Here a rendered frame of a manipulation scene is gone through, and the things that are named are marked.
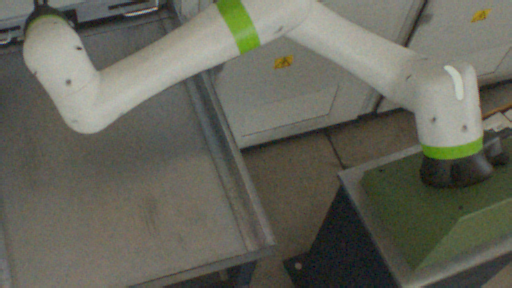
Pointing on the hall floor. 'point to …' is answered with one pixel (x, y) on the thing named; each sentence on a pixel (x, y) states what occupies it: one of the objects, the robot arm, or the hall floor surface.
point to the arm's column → (367, 256)
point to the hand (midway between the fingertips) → (39, 1)
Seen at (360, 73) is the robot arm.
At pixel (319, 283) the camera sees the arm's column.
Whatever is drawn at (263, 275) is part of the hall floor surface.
